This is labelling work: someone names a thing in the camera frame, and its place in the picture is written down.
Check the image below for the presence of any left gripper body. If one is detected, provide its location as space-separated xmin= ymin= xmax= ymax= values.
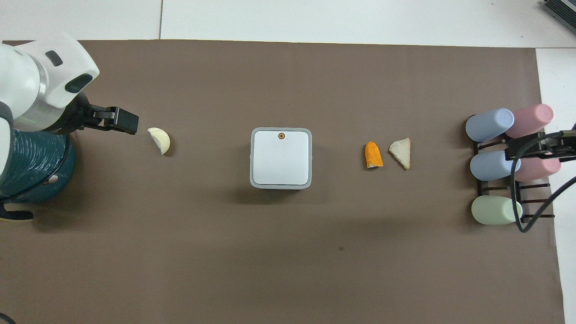
xmin=53 ymin=91 xmax=98 ymax=136

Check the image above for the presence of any white bin with grey rim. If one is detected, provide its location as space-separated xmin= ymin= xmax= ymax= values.
xmin=250 ymin=127 xmax=313 ymax=190

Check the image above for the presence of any teal ribbed pot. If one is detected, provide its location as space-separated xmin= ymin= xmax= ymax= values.
xmin=0 ymin=128 xmax=77 ymax=203

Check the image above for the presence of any white onion piece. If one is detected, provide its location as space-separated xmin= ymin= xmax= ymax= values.
xmin=148 ymin=127 xmax=171 ymax=156

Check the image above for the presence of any orange carrot piece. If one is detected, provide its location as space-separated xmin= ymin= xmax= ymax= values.
xmin=364 ymin=141 xmax=384 ymax=169

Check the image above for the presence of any white bread piece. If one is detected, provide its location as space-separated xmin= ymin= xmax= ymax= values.
xmin=389 ymin=138 xmax=411 ymax=170

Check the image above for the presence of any blue cup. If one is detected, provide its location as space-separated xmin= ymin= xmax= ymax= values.
xmin=470 ymin=150 xmax=522 ymax=182
xmin=465 ymin=108 xmax=515 ymax=143

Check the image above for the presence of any pale green cup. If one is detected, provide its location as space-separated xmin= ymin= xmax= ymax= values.
xmin=471 ymin=195 xmax=524 ymax=225

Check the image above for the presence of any pink cup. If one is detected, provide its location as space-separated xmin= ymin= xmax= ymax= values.
xmin=504 ymin=104 xmax=554 ymax=139
xmin=513 ymin=152 xmax=563 ymax=182

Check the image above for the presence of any black cup rack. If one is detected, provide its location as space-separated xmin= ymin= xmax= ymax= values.
xmin=472 ymin=134 xmax=555 ymax=222

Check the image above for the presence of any grey device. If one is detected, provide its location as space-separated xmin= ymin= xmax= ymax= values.
xmin=542 ymin=0 xmax=576 ymax=21

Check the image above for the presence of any black handle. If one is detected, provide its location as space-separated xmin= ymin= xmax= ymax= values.
xmin=0 ymin=202 xmax=35 ymax=222

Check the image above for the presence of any black cable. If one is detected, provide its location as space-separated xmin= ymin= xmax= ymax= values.
xmin=511 ymin=130 xmax=576 ymax=234

